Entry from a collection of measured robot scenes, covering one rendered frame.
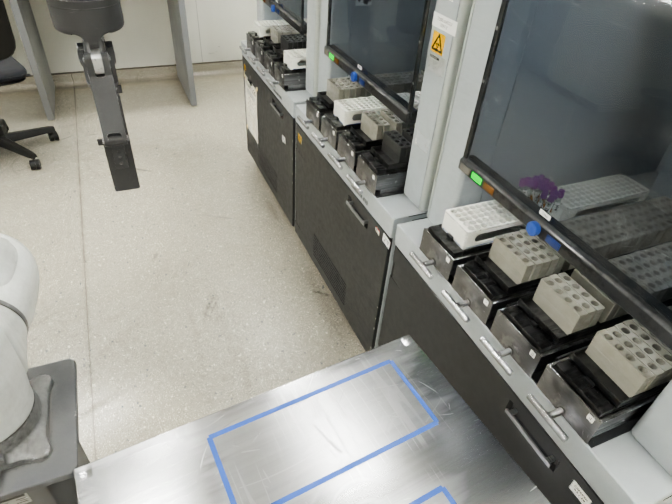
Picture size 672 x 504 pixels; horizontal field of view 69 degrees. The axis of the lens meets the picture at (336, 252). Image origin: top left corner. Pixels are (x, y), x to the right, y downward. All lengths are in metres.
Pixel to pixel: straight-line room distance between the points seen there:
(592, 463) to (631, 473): 0.06
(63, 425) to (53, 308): 1.33
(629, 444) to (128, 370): 1.60
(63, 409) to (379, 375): 0.59
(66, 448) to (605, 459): 0.95
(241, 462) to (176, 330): 1.35
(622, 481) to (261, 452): 0.62
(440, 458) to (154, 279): 1.76
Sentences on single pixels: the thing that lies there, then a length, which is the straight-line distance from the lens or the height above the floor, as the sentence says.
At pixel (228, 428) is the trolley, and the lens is 0.85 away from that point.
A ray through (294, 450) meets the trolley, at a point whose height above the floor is 0.82.
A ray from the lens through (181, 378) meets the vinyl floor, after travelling 1.96.
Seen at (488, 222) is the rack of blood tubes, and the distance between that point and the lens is 1.25.
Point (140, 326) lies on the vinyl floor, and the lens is 2.17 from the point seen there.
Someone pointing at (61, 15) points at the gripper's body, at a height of 1.39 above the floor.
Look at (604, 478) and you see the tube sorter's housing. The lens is 1.06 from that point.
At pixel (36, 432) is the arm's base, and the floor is 0.72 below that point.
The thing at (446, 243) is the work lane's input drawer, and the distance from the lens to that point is 1.23.
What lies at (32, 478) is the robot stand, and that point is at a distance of 1.04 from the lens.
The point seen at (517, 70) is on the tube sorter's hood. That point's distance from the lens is 1.08.
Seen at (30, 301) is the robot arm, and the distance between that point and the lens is 1.08.
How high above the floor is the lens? 1.54
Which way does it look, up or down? 39 degrees down
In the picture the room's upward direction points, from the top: 4 degrees clockwise
